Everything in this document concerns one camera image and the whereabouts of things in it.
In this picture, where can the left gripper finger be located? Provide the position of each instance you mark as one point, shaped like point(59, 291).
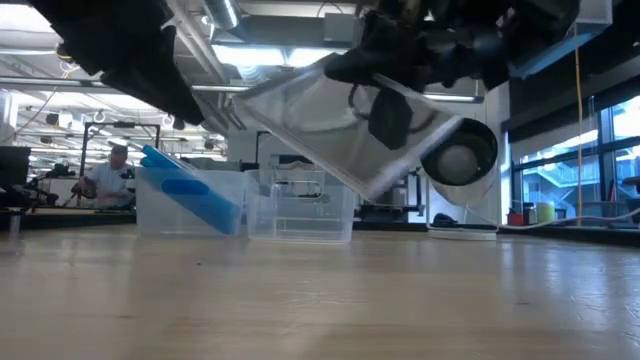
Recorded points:
point(160, 85)

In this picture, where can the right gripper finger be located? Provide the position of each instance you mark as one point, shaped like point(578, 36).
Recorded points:
point(390, 50)

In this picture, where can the black clear jewel case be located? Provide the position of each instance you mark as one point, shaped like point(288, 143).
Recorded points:
point(310, 130)

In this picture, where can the person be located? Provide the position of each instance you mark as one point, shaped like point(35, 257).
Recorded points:
point(107, 180)

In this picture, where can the clear plastic bin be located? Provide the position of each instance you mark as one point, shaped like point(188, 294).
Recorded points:
point(300, 210)
point(150, 210)

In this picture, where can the black monitor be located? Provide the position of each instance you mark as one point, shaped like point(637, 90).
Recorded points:
point(14, 165)

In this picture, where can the red container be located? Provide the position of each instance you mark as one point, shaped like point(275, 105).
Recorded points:
point(515, 219)

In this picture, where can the green cup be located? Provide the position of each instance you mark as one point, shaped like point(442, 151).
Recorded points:
point(545, 212)

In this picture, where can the silver ceiling duct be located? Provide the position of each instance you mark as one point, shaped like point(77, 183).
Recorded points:
point(222, 12)

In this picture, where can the white cylindrical camera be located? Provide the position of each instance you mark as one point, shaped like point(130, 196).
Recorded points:
point(465, 165)

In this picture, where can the black aluminium table frame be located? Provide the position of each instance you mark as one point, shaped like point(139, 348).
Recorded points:
point(75, 220)

